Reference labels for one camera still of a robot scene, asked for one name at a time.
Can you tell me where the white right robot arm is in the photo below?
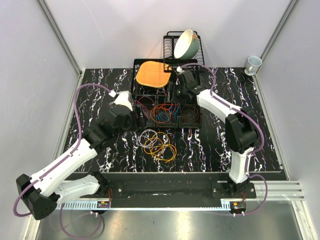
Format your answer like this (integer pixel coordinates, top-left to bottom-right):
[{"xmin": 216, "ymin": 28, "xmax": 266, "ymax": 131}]
[{"xmin": 171, "ymin": 85, "xmax": 263, "ymax": 199}]

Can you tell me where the black wire dish rack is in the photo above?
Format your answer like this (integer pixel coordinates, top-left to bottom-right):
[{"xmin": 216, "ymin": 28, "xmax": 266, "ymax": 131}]
[{"xmin": 163, "ymin": 29, "xmax": 205, "ymax": 73}]

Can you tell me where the purple left arm hose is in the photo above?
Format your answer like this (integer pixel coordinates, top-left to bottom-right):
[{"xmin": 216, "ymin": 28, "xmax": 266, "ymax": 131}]
[{"xmin": 12, "ymin": 83, "xmax": 117, "ymax": 238}]

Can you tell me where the white mug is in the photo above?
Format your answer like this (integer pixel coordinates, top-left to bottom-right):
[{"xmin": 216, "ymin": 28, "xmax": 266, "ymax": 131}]
[{"xmin": 244, "ymin": 55, "xmax": 263, "ymax": 76}]

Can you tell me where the orange woven mat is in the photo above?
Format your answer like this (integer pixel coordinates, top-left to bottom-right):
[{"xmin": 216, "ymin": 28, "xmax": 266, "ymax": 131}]
[{"xmin": 136, "ymin": 60, "xmax": 172, "ymax": 89}]

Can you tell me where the orange cable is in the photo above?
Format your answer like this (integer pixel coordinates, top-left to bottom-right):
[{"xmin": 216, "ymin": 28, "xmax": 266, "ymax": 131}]
[{"xmin": 142, "ymin": 136, "xmax": 176, "ymax": 158}]

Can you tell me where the yellow cable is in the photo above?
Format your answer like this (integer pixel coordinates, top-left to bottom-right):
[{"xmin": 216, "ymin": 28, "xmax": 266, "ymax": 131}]
[{"xmin": 147, "ymin": 143, "xmax": 177, "ymax": 162}]

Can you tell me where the magenta cable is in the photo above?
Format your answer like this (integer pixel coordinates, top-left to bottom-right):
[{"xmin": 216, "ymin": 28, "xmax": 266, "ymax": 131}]
[{"xmin": 132, "ymin": 96, "xmax": 156, "ymax": 121}]

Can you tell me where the black three-compartment tray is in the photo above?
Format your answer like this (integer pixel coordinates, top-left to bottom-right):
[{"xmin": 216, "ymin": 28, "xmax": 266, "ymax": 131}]
[{"xmin": 133, "ymin": 94, "xmax": 202, "ymax": 129}]

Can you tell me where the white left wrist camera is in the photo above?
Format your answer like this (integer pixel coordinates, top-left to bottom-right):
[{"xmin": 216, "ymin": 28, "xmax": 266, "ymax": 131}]
[{"xmin": 114, "ymin": 90, "xmax": 133, "ymax": 111}]

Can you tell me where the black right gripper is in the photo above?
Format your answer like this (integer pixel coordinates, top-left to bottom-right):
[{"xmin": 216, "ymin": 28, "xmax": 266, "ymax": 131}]
[{"xmin": 164, "ymin": 81, "xmax": 187, "ymax": 105}]

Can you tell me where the white cable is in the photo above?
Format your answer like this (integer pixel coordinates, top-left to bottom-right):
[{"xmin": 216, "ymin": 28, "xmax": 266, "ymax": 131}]
[{"xmin": 137, "ymin": 128, "xmax": 163, "ymax": 148}]

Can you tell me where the black flat drip tray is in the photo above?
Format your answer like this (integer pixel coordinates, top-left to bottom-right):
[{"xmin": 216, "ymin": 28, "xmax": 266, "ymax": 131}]
[{"xmin": 130, "ymin": 58, "xmax": 197, "ymax": 96}]

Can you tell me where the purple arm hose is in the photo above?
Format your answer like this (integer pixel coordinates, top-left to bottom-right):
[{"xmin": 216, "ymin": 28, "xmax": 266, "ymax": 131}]
[
  {"xmin": 12, "ymin": 83, "xmax": 117, "ymax": 238},
  {"xmin": 176, "ymin": 62, "xmax": 269, "ymax": 217}
]

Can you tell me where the green ceramic bowl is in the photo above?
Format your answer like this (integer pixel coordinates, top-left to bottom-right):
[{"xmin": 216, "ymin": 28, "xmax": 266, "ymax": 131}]
[{"xmin": 173, "ymin": 29, "xmax": 200, "ymax": 60}]

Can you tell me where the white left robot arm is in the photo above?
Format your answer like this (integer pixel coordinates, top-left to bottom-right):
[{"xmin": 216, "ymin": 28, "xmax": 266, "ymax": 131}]
[{"xmin": 13, "ymin": 105, "xmax": 137, "ymax": 220}]

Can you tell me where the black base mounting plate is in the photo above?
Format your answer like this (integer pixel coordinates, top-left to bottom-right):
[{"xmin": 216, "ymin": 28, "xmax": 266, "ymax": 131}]
[{"xmin": 79, "ymin": 171, "xmax": 258, "ymax": 208}]

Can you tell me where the purple right arm hose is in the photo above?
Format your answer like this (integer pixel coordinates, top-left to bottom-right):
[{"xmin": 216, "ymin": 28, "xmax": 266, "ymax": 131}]
[{"xmin": 176, "ymin": 62, "xmax": 269, "ymax": 217}]

